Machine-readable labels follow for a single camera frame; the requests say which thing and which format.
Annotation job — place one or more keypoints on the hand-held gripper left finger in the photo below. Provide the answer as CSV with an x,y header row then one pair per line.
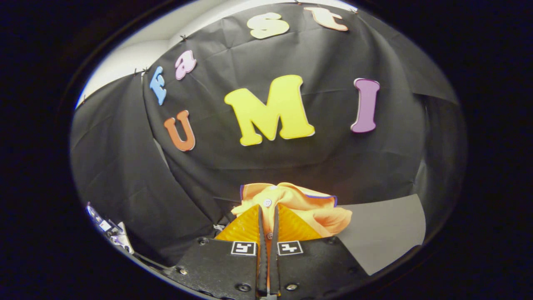
x,y
262,271

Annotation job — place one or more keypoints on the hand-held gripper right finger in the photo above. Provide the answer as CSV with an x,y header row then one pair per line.
x,y
273,271

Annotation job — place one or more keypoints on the orange shirt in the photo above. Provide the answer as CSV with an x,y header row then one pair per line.
x,y
308,208

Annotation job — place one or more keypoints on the grey cabinet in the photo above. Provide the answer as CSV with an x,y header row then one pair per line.
x,y
383,229

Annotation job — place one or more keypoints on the black backdrop cloth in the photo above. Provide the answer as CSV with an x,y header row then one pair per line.
x,y
325,158

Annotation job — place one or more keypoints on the white plastic object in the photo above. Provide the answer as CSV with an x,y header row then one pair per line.
x,y
112,233

